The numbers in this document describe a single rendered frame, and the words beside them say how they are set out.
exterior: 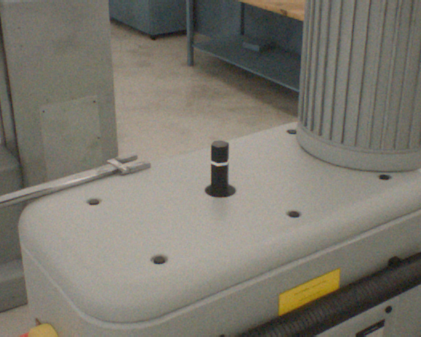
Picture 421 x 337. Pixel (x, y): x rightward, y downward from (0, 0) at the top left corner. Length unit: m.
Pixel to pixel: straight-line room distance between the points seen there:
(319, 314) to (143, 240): 0.21
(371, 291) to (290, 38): 6.50
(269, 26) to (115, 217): 6.78
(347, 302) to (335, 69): 0.27
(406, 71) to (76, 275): 0.43
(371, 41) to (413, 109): 0.10
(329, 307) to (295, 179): 0.17
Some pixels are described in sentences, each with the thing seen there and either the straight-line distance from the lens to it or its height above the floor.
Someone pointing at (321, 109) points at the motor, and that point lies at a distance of 0.89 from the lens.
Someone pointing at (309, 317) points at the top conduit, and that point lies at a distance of 0.78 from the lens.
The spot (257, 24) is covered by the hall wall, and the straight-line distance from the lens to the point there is 7.66.
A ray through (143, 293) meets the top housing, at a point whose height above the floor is 1.88.
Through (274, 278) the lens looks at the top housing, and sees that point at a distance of 0.76.
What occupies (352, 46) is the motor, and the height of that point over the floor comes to 2.04.
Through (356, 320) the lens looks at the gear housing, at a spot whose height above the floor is 1.72.
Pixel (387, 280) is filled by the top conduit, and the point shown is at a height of 1.80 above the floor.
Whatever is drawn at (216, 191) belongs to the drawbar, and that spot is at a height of 1.89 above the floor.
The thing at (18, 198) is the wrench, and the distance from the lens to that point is 0.83.
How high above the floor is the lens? 2.28
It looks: 26 degrees down
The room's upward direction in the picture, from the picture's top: straight up
